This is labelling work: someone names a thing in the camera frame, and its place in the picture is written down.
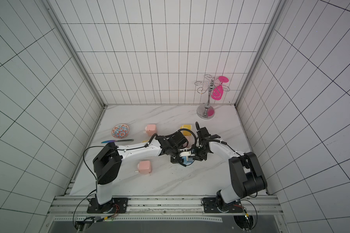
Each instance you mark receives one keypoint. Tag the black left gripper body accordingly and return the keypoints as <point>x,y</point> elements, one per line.
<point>176,159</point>

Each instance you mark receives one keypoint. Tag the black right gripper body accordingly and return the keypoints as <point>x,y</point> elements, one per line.
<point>201,154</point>

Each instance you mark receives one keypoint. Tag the blue pencil sharpener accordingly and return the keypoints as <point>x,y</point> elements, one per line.
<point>187,160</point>

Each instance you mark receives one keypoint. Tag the pink sharpener bottom row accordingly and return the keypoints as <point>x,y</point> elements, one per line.
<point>144,167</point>

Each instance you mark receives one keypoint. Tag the pink sharpener row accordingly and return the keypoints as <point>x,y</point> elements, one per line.
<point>151,129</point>
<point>144,167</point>

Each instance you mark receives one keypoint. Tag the pink sharpener top row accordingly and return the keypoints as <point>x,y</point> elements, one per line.
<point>151,129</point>

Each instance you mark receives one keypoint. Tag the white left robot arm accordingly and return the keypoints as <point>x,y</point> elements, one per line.
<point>108,161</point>

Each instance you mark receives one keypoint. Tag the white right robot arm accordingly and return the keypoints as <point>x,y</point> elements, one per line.
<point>246,175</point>

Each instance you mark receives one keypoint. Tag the chrome glass rack stand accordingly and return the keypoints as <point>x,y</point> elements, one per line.
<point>205,88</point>

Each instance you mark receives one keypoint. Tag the iridescent pen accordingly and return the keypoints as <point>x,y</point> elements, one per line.
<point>115,141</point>

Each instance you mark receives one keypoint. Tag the pink plastic wine glass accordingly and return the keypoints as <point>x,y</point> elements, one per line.
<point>220,88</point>

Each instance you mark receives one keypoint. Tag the patterned ceramic bowl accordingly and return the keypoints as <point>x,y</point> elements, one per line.
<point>120,131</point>

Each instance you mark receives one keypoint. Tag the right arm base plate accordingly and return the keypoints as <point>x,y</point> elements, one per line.
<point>216,205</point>

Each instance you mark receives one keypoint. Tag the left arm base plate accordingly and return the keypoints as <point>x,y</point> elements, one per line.
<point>114,206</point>

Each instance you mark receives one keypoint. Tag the aluminium mounting rail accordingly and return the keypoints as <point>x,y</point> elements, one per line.
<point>165,206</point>

